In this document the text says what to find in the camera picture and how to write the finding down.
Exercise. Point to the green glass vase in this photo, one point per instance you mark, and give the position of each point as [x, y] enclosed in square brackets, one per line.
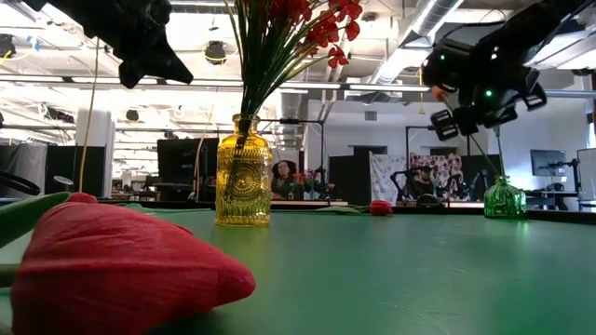
[505, 200]

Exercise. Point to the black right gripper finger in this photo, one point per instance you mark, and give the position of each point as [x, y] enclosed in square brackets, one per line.
[461, 122]
[474, 120]

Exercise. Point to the black camera gantry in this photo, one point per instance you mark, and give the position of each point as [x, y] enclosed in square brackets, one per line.
[408, 149]
[298, 122]

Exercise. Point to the large black monitor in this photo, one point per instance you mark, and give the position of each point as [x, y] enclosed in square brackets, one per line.
[188, 160]

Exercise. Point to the frame crossbar with lights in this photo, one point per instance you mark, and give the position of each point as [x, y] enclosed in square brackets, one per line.
[382, 87]

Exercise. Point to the green table mat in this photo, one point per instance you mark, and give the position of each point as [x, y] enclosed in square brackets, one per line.
[396, 279]

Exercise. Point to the silver ventilation duct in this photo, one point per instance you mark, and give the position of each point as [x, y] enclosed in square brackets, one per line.
[433, 18]

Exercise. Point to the person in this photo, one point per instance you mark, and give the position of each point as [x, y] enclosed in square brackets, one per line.
[284, 179]
[421, 181]

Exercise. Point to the black partition panel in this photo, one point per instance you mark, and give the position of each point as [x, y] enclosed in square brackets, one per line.
[356, 174]
[74, 170]

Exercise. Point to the colourful floral cloth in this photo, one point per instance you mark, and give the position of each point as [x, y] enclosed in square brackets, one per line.
[444, 165]

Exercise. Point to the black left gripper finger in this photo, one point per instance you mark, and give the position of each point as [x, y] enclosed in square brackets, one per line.
[125, 65]
[158, 56]

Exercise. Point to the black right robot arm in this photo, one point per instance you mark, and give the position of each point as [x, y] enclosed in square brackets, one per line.
[535, 32]

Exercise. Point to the small black monitor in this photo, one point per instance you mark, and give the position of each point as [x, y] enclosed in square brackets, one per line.
[548, 162]

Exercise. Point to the yellow glass vase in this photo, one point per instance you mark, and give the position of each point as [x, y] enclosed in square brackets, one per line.
[243, 186]

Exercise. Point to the white floral cloth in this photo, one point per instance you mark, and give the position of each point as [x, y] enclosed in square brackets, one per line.
[386, 174]

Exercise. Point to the black ceiling dome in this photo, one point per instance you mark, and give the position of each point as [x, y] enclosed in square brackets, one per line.
[215, 52]

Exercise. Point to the red tulip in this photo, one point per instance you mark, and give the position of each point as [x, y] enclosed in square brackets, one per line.
[381, 207]
[116, 274]

